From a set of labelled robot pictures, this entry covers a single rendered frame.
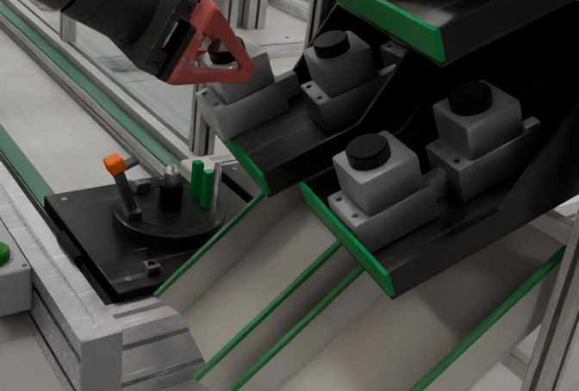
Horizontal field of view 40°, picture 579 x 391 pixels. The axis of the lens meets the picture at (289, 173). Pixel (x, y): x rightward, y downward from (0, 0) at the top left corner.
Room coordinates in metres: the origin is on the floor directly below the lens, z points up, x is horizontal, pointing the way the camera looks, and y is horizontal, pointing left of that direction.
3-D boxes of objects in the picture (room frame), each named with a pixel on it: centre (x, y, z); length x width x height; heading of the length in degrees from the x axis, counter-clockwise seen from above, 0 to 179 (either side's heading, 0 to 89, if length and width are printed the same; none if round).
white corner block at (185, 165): (1.01, 0.13, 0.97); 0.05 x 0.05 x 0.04; 38
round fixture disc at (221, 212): (0.87, 0.14, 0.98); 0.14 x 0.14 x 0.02
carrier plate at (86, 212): (0.87, 0.14, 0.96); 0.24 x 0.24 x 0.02; 38
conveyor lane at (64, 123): (1.12, 0.31, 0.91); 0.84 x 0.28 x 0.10; 38
